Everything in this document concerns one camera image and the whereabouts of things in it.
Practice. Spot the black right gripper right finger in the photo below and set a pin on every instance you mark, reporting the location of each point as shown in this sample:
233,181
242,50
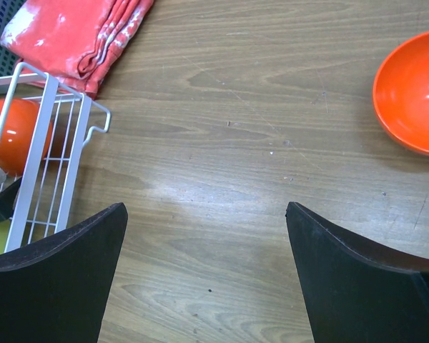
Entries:
355,289

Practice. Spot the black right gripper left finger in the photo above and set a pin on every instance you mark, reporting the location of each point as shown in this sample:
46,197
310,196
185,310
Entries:
56,289

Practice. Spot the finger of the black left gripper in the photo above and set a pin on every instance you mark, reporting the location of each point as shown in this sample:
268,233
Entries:
7,199

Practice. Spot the orange bowl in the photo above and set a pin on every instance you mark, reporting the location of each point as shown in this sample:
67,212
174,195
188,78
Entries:
17,135
400,94

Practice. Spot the orange bowl front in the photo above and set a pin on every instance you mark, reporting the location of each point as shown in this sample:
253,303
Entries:
400,94

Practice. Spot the red white tie-dye towel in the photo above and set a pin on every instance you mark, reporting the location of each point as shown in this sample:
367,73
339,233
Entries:
77,42

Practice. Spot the white wire dish rack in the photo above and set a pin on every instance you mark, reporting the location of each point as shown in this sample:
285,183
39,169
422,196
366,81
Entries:
43,203

